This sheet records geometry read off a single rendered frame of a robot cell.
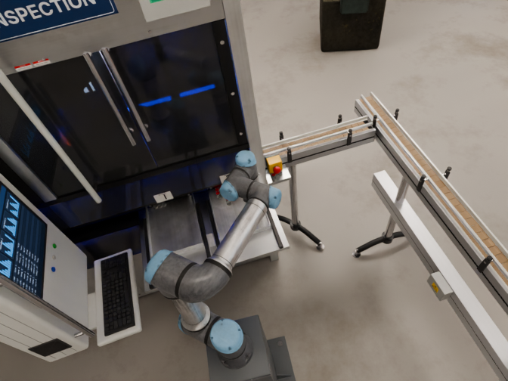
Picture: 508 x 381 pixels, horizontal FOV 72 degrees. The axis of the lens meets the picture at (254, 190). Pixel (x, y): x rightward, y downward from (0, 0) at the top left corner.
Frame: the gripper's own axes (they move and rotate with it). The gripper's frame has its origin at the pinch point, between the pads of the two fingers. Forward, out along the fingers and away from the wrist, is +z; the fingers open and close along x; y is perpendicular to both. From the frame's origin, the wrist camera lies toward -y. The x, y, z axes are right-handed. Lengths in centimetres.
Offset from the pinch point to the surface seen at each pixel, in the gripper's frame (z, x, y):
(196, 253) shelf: 18.7, -32.9, 3.2
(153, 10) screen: -82, -16, -25
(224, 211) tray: 18.6, -14.3, -16.2
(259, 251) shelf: 18.8, -3.7, 12.3
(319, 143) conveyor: 14, 47, -39
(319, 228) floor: 107, 49, -40
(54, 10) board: -88, -43, -25
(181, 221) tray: 18.5, -37.3, -17.7
